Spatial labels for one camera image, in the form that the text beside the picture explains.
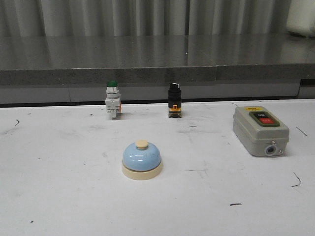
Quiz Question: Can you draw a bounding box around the blue desk bell cream base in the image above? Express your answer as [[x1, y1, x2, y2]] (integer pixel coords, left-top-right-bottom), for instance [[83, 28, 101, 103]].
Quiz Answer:
[[122, 140, 162, 180]]

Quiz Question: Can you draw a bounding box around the grey granite counter slab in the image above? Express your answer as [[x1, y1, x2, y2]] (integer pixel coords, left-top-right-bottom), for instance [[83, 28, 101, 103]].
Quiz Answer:
[[0, 34, 315, 86]]

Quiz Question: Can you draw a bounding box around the grey pleated curtain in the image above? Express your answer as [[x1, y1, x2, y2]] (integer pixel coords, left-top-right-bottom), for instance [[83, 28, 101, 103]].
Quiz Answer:
[[0, 0, 290, 37]]

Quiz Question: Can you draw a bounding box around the white appliance on counter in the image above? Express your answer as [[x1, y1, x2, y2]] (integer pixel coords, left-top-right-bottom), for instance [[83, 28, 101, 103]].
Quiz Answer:
[[286, 0, 315, 37]]

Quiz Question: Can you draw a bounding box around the black selector switch yellow base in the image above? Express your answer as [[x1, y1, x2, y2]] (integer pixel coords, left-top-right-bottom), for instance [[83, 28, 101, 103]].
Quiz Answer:
[[168, 83, 182, 118]]

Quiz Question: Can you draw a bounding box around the green pushbutton white switch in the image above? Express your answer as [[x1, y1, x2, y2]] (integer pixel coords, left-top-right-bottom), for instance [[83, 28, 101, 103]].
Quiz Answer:
[[105, 81, 122, 120]]

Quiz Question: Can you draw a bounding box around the grey on off switch box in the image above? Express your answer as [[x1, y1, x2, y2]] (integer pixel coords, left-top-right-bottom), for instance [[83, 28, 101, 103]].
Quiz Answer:
[[233, 106, 289, 156]]

